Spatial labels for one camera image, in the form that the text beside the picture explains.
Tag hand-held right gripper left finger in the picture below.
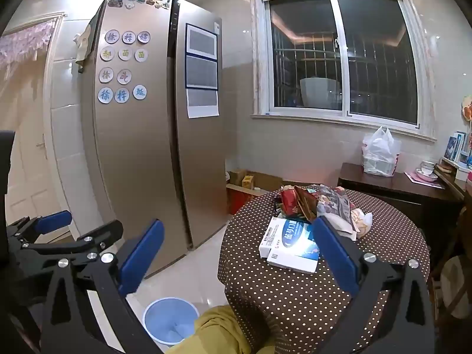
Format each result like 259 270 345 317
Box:
39 219 165 354

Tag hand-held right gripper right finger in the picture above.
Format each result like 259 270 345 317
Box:
313 216 434 354

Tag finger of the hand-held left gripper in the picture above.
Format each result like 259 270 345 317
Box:
6 210 73 245
19 219 124 266

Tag white wrapper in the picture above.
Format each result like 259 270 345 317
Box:
324 214 358 242

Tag white tissue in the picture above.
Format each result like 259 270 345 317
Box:
350 208 374 237

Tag blue white medicine box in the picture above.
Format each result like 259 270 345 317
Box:
258 216 321 259

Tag black silver wrapper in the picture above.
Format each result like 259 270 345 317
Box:
318 186 356 216

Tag light blue waste bin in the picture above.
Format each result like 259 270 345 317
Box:
142 297 200 345

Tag red patterned snack bag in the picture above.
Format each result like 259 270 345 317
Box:
279 187 307 219

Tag white panel door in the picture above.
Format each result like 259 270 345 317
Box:
0 55 74 237

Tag brown polka-dot tablecloth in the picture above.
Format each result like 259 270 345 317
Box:
217 184 432 354

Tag gold two-door refrigerator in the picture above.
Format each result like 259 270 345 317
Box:
79 0 229 279

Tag dark wooden sideboard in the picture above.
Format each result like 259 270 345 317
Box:
337 162 467 237

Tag wooden chair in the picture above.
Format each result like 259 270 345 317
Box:
428 206 472 321

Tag pink table mat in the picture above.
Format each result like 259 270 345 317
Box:
404 171 445 189

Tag white plastic bag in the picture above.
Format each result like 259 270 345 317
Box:
362 126 402 177

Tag red cardboard box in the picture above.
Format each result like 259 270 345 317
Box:
226 183 271 215

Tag person's yellow trouser leg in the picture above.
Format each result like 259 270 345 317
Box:
186 305 275 354

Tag round character fridge magnets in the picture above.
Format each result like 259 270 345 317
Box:
97 29 152 104

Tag pink lace curtain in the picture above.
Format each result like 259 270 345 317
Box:
0 18 56 68

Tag beige hanging cloth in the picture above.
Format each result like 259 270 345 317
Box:
74 25 93 68

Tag blue picture box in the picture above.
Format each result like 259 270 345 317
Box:
445 131 472 166

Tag white printed paper sheet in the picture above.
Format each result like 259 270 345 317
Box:
186 88 219 119

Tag blue-framed printed sheet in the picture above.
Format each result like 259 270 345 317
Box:
185 55 218 90
185 23 218 60

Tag white-framed sliding window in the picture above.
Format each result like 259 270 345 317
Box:
251 0 437 142

